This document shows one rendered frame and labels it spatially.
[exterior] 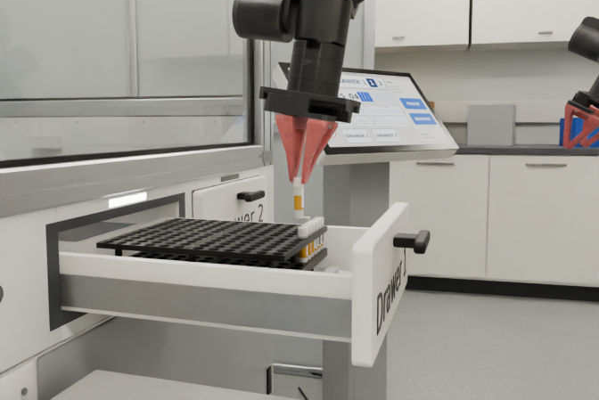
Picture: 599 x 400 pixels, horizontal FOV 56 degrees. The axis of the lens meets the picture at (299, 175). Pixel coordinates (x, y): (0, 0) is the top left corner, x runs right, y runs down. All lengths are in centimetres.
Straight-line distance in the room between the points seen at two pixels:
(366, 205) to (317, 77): 104
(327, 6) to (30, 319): 43
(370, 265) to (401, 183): 301
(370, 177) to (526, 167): 200
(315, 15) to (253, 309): 30
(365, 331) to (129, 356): 38
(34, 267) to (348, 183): 108
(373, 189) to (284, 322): 111
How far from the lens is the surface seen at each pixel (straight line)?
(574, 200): 358
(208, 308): 57
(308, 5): 61
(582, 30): 117
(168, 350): 88
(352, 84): 162
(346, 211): 158
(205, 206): 90
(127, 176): 75
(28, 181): 61
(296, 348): 244
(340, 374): 173
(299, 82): 60
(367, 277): 49
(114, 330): 75
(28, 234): 62
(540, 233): 358
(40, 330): 65
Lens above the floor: 103
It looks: 5 degrees down
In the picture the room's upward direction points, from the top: straight up
